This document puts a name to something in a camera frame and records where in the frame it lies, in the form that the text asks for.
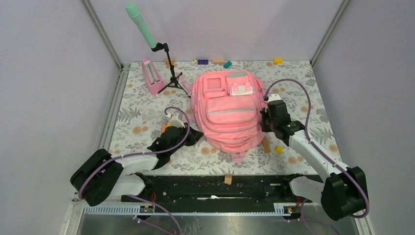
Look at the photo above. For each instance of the black microphone tripod stand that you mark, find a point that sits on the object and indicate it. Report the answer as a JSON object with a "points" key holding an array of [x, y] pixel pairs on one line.
{"points": [[174, 79]]}

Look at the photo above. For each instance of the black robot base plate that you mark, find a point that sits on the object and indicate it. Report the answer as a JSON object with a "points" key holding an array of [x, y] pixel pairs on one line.
{"points": [[209, 194]]}

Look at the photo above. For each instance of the tan block near backpack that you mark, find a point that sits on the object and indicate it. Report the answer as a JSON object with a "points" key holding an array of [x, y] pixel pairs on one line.
{"points": [[266, 145]]}

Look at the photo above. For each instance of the tan wooden block rear left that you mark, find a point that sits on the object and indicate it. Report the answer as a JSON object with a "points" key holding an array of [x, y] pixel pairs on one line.
{"points": [[169, 61]]}

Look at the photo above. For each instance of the wooden block on base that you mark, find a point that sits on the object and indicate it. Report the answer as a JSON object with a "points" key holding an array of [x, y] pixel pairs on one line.
{"points": [[228, 179]]}

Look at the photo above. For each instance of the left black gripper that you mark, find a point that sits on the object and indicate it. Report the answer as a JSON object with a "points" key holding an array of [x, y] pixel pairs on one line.
{"points": [[193, 136]]}

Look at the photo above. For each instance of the yellow toy block rear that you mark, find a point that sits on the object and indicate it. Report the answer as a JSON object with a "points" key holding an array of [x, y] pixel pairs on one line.
{"points": [[278, 61]]}

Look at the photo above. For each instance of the pink metronome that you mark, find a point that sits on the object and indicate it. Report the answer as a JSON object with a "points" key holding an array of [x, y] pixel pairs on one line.
{"points": [[151, 77]]}

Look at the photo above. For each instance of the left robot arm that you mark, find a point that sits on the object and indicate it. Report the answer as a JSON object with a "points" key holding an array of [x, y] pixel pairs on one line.
{"points": [[104, 176]]}

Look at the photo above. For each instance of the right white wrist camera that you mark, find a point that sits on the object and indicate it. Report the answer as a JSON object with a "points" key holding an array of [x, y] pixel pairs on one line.
{"points": [[272, 97]]}

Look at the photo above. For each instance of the teal toy block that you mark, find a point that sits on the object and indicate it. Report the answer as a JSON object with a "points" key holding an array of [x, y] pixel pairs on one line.
{"points": [[227, 64]]}

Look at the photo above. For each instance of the long tan wooden block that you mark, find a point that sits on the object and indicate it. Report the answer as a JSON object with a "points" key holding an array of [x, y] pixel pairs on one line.
{"points": [[218, 61]]}

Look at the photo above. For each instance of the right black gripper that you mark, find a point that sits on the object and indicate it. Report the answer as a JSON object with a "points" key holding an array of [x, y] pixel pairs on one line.
{"points": [[265, 128]]}

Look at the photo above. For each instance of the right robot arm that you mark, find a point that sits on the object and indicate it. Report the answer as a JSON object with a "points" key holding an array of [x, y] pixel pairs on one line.
{"points": [[342, 190]]}

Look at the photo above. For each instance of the yellow block near backpack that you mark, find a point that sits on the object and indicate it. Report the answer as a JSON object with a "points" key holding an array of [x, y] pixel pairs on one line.
{"points": [[279, 149]]}

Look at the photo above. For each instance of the pink school backpack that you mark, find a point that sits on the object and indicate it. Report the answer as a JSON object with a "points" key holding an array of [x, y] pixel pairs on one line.
{"points": [[226, 107]]}

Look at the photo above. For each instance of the mint green microphone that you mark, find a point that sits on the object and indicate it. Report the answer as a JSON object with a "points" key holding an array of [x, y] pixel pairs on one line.
{"points": [[136, 16]]}

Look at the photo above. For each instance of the purple toy block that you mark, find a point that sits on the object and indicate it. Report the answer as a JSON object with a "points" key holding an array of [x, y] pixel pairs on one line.
{"points": [[203, 62]]}

